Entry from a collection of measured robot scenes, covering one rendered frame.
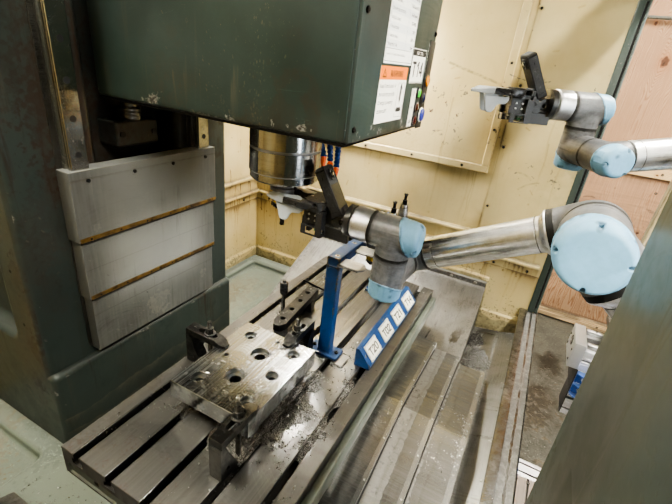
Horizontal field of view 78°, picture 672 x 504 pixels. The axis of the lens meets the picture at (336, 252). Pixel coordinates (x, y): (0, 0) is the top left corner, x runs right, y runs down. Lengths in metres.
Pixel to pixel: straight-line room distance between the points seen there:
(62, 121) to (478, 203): 1.48
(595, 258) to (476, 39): 1.24
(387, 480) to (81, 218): 1.01
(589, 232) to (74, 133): 1.05
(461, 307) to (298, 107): 1.33
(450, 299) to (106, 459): 1.40
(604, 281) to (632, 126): 2.71
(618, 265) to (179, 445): 0.92
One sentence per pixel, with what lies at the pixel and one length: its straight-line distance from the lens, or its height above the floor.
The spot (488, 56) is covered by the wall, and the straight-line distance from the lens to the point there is 1.81.
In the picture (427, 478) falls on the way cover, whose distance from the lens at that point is 1.29.
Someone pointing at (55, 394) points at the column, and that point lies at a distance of 1.40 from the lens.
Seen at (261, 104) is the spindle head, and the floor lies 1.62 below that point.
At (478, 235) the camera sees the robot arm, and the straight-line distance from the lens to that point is 0.94.
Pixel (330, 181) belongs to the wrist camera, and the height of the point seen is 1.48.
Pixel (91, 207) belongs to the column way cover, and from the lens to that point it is 1.18.
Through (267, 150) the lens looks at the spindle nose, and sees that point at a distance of 0.89.
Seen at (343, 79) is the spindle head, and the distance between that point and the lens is 0.74.
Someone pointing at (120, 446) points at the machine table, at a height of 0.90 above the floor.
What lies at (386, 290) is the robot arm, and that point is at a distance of 0.90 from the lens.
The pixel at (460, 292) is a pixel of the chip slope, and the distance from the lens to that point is 1.95.
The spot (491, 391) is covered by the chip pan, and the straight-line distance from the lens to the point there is 1.71.
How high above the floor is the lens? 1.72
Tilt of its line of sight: 25 degrees down
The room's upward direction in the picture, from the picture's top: 7 degrees clockwise
